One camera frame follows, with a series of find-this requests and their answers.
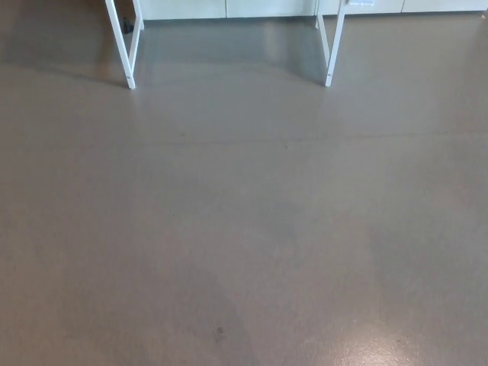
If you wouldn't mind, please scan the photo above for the white metal-framed table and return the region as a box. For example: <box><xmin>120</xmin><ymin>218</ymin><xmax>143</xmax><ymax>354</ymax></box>
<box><xmin>104</xmin><ymin>0</ymin><xmax>350</xmax><ymax>91</ymax></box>

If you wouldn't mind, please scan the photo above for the white cabinet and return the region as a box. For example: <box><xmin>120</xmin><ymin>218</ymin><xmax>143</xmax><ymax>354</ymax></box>
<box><xmin>137</xmin><ymin>0</ymin><xmax>488</xmax><ymax>21</ymax></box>

